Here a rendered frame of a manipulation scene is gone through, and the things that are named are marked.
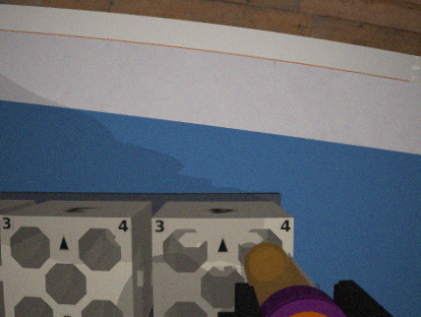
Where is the blue flat mat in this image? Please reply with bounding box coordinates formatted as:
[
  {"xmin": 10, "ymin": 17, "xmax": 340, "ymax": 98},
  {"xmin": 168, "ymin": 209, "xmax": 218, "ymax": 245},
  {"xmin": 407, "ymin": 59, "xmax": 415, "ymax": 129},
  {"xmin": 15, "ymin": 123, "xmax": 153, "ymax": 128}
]
[{"xmin": 0, "ymin": 100, "xmax": 421, "ymax": 317}]

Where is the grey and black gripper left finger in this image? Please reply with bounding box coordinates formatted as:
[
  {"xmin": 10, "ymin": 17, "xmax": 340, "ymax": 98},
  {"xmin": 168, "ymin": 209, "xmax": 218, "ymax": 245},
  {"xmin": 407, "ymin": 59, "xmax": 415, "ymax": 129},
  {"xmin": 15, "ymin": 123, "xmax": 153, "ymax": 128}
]
[{"xmin": 217, "ymin": 283, "xmax": 263, "ymax": 317}]

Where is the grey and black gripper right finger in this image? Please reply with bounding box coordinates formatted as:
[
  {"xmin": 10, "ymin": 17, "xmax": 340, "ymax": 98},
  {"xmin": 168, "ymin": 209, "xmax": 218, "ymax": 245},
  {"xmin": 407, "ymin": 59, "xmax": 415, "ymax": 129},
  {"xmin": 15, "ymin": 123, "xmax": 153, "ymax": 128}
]
[{"xmin": 333, "ymin": 280, "xmax": 393, "ymax": 317}]

